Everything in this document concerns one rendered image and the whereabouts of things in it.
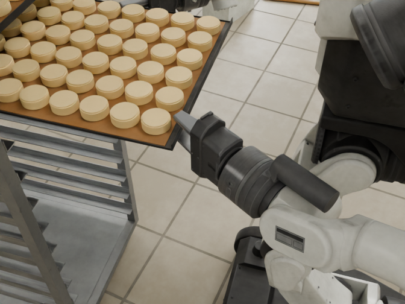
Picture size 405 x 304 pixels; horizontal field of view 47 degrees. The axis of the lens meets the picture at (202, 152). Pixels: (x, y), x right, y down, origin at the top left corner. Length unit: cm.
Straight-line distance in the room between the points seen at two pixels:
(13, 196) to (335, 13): 70
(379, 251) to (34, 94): 61
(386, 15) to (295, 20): 266
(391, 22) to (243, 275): 122
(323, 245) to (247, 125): 176
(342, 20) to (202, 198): 146
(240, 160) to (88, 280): 108
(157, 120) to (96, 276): 98
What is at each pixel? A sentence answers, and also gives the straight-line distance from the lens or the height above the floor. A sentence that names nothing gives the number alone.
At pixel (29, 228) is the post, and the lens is 110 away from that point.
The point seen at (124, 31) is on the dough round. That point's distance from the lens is 101.
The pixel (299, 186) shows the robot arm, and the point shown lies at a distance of 64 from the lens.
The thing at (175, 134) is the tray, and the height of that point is 104.
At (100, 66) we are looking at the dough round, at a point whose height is 106.
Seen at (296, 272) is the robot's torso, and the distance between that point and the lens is 115.
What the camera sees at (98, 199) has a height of 24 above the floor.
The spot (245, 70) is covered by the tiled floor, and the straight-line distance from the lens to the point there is 267.
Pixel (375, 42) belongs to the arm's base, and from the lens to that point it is 50.
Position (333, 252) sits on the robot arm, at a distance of 61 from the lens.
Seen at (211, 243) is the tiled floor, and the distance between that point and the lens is 188.
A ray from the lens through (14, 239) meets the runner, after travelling 125.
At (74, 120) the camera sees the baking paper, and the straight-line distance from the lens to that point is 83.
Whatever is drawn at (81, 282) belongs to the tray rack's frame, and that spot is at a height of 15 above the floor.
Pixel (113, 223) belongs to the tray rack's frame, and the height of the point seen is 15.
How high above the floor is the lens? 159
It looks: 46 degrees down
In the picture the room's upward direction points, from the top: straight up
